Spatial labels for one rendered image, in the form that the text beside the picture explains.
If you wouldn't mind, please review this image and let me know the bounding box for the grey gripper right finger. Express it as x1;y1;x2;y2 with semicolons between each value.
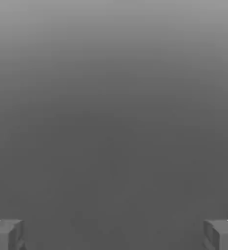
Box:
203;219;228;250

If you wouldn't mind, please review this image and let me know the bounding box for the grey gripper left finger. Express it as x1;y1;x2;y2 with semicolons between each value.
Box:
0;219;26;250

